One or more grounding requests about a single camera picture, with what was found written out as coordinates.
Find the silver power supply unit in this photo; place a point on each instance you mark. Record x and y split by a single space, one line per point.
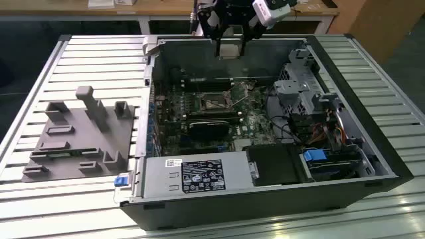
158 176

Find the blue case latch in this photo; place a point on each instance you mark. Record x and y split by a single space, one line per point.
120 181

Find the blue disk carrier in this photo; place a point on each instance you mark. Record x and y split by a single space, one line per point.
314 155

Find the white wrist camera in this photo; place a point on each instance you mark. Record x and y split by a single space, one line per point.
271 12

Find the silver square CPU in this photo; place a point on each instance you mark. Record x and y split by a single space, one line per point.
230 51

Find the black drive bay box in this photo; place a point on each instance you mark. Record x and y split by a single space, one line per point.
275 165

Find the black open PC case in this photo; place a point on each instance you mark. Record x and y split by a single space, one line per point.
231 214

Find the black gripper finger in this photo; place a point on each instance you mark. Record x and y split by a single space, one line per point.
219 47
243 47

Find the green motherboard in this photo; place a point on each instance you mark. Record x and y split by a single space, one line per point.
251 124

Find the metal drive cage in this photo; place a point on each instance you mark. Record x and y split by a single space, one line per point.
298 87

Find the black RAM slot row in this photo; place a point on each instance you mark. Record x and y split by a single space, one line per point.
211 115
206 84

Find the small black graphics card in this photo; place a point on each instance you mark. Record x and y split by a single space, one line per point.
209 130

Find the white box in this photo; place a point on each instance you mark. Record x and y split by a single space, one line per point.
101 4
125 2

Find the CPU socket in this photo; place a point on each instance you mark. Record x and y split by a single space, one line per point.
213 102

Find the silver chipset heatsink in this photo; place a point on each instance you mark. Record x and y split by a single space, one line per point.
239 144

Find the wooden cabinet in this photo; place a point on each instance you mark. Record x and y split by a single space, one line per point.
381 25

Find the wooden desk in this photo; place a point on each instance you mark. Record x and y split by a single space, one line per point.
65 12

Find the grey plastic parts rack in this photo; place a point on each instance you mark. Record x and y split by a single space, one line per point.
82 139

